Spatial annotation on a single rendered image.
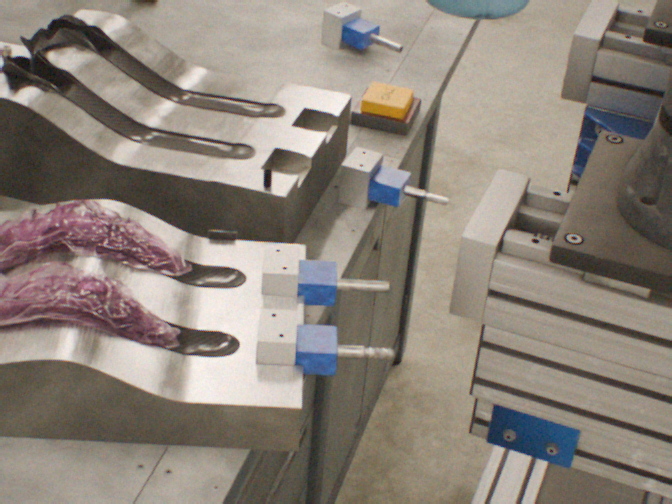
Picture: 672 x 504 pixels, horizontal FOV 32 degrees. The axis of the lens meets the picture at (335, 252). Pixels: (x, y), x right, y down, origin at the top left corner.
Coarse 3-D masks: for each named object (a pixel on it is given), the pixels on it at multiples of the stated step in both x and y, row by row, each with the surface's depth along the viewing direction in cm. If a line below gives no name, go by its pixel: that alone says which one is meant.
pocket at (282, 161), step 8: (272, 152) 137; (280, 152) 138; (288, 152) 138; (296, 152) 137; (272, 160) 138; (280, 160) 139; (288, 160) 138; (296, 160) 138; (304, 160) 138; (264, 168) 135; (272, 168) 139; (280, 168) 139; (288, 168) 139; (296, 168) 139; (304, 168) 138; (304, 176) 136
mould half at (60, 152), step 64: (0, 64) 156; (64, 64) 142; (192, 64) 154; (0, 128) 136; (64, 128) 134; (192, 128) 141; (256, 128) 141; (0, 192) 141; (64, 192) 138; (128, 192) 135; (192, 192) 133; (256, 192) 130; (320, 192) 145
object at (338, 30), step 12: (324, 12) 180; (336, 12) 180; (348, 12) 180; (360, 12) 182; (324, 24) 181; (336, 24) 180; (348, 24) 180; (360, 24) 180; (372, 24) 180; (324, 36) 182; (336, 36) 180; (348, 36) 179; (360, 36) 178; (372, 36) 179; (336, 48) 181; (360, 48) 179; (396, 48) 177
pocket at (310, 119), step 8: (304, 112) 147; (312, 112) 146; (320, 112) 146; (328, 112) 146; (296, 120) 144; (304, 120) 147; (312, 120) 147; (320, 120) 147; (328, 120) 146; (336, 120) 146; (304, 128) 148; (312, 128) 148; (320, 128) 147; (328, 128) 147; (328, 136) 144
